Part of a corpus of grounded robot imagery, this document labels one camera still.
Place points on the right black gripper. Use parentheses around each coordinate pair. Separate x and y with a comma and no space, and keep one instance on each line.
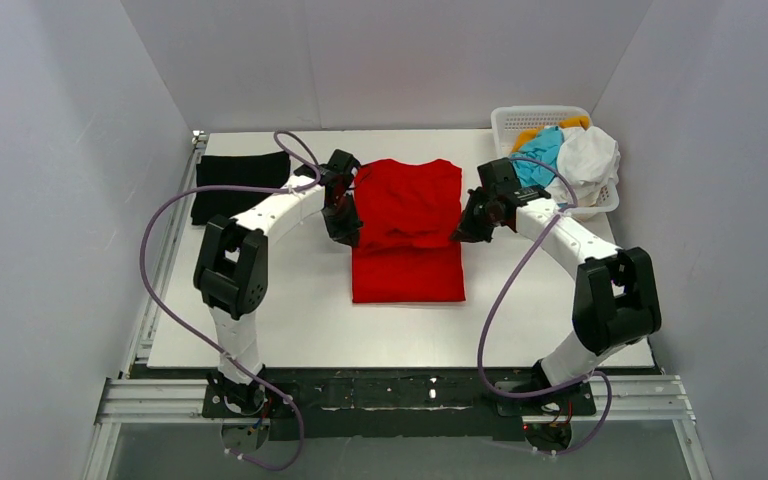
(480,213)

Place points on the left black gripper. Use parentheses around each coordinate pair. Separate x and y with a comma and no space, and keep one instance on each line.
(338,208)

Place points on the red t shirt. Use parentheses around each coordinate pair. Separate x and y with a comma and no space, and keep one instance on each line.
(405,254)

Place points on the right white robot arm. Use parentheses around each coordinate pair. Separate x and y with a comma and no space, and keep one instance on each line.
(615,301)

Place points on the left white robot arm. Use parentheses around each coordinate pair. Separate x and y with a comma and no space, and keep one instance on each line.
(232,268)

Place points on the folded black t shirt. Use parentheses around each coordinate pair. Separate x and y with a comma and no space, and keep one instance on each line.
(270,170)

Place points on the yellow t shirt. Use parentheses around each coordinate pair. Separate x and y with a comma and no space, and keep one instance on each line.
(530,136)

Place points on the light blue t shirt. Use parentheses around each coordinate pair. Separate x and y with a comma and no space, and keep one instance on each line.
(533,166)

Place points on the white plastic laundry basket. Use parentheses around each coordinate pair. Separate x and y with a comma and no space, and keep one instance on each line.
(508,122)

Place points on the white t shirt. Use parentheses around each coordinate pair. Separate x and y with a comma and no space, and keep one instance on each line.
(588,158)

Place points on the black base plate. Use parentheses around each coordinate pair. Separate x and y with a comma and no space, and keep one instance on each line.
(386,403)

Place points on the aluminium frame rail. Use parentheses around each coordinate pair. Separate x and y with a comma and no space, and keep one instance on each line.
(173,401)

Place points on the left side aluminium rail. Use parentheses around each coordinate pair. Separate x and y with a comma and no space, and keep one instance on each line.
(146,322)

